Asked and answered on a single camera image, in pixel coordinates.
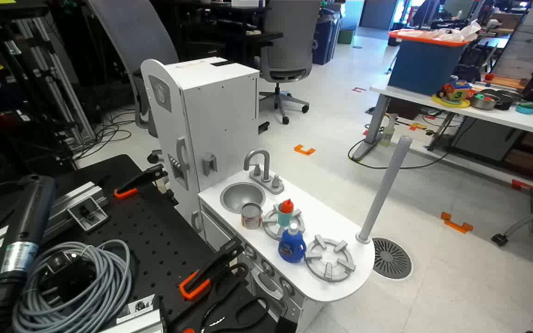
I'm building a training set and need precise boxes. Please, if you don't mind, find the teal plastic cup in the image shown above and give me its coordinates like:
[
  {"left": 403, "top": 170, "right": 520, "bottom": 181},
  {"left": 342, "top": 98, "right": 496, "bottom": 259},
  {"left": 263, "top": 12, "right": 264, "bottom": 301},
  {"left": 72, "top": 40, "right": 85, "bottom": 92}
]
[{"left": 277, "top": 212, "right": 294, "bottom": 227}]

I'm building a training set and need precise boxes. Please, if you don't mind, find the blue detergent bottle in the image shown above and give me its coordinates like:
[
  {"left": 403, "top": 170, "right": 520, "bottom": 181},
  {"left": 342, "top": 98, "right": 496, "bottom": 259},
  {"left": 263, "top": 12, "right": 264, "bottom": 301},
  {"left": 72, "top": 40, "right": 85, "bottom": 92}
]
[{"left": 277, "top": 225, "right": 305, "bottom": 262}]

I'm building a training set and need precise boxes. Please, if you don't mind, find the grey toy faucet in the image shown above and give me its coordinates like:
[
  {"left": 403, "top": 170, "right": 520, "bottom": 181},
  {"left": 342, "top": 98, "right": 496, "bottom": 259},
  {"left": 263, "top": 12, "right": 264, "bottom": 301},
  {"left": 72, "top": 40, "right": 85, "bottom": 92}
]
[{"left": 242, "top": 149, "right": 285, "bottom": 194}]

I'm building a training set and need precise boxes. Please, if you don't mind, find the grey toy sink bowl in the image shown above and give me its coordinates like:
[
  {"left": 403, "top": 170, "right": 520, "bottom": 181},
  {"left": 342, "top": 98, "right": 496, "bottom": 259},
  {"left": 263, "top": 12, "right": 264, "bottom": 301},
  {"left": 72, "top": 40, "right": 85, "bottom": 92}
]
[{"left": 220, "top": 183, "right": 264, "bottom": 212}]

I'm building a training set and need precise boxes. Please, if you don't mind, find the silver tin can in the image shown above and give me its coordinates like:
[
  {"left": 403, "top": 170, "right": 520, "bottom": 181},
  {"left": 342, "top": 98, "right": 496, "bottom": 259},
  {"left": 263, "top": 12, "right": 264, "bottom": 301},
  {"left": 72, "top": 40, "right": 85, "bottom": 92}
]
[{"left": 240, "top": 203, "right": 263, "bottom": 229}]

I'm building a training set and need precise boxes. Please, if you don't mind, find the grey stove burner near sink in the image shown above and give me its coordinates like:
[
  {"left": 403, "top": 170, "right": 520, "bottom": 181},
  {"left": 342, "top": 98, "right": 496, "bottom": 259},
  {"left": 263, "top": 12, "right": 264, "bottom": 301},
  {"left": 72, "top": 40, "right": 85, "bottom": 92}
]
[{"left": 263, "top": 207, "right": 305, "bottom": 240}]

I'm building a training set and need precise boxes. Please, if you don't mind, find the white toy kitchen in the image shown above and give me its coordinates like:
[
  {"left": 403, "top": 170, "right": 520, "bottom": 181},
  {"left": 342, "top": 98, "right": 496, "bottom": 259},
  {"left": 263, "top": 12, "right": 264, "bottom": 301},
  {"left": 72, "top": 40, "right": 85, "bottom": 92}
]
[{"left": 140, "top": 57, "right": 375, "bottom": 331}]

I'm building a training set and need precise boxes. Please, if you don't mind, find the grey stove burner at end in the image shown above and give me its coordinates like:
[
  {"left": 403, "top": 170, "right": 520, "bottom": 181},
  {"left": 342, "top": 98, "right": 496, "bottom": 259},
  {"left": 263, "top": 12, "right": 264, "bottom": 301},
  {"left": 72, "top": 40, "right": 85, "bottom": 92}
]
[{"left": 303, "top": 234, "right": 355, "bottom": 283}]

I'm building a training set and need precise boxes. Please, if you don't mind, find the grey office chair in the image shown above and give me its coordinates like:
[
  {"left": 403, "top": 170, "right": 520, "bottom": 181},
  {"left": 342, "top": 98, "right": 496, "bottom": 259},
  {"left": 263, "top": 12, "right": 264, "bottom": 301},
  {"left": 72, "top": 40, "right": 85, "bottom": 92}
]
[{"left": 259, "top": 0, "right": 320, "bottom": 123}]

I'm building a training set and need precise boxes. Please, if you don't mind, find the black orange clamp far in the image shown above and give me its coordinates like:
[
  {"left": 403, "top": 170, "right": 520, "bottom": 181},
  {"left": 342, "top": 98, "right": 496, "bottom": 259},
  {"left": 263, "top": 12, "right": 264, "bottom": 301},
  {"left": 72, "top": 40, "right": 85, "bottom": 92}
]
[{"left": 113, "top": 164, "right": 166, "bottom": 201}]

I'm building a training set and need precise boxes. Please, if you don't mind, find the black orange clamp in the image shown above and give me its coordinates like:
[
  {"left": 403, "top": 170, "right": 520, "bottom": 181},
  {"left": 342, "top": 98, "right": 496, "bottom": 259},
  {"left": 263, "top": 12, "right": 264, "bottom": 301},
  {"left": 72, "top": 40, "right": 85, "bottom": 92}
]
[
  {"left": 113, "top": 164, "right": 166, "bottom": 201},
  {"left": 177, "top": 238, "right": 242, "bottom": 301}
]

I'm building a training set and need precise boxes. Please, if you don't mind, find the grey pole on kitchen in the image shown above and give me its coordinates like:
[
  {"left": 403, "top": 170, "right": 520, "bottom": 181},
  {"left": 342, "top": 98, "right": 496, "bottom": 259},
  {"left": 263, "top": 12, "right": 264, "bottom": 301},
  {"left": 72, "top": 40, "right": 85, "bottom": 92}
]
[{"left": 355, "top": 135, "right": 412, "bottom": 244}]

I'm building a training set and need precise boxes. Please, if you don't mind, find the black perforated table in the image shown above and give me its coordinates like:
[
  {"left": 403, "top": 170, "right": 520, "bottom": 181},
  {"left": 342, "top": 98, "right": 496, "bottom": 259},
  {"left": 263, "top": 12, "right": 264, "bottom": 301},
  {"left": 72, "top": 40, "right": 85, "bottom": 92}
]
[{"left": 57, "top": 155, "right": 276, "bottom": 333}]

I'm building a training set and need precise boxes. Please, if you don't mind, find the round floor drain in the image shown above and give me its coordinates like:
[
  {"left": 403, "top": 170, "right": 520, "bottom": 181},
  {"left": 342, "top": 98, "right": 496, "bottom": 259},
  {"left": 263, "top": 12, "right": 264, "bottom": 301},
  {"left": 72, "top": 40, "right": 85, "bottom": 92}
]
[{"left": 374, "top": 236, "right": 412, "bottom": 279}]

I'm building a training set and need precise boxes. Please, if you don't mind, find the blue storage bin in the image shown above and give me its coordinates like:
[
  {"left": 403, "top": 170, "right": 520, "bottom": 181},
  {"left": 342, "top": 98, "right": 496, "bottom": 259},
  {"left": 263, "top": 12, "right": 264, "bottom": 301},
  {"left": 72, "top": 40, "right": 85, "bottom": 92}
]
[{"left": 388, "top": 29, "right": 468, "bottom": 94}]

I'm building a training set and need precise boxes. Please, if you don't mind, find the white work table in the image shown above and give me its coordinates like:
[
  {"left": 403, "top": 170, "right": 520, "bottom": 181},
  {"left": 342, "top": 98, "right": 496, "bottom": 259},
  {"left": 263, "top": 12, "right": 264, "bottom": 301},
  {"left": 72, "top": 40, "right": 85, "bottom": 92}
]
[{"left": 363, "top": 83, "right": 533, "bottom": 244}]

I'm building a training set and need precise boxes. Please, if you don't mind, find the aluminium extrusion rail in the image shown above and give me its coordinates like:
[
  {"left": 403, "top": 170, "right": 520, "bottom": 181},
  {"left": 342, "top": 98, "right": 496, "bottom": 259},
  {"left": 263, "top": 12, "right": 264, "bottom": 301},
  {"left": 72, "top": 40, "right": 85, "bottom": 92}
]
[{"left": 0, "top": 181, "right": 109, "bottom": 266}]

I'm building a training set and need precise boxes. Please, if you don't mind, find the coiled grey cable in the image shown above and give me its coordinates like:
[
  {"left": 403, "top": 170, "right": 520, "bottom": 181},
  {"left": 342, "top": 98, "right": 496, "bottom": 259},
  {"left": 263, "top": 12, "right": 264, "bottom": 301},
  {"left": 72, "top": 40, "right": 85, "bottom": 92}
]
[{"left": 11, "top": 238, "right": 135, "bottom": 333}]

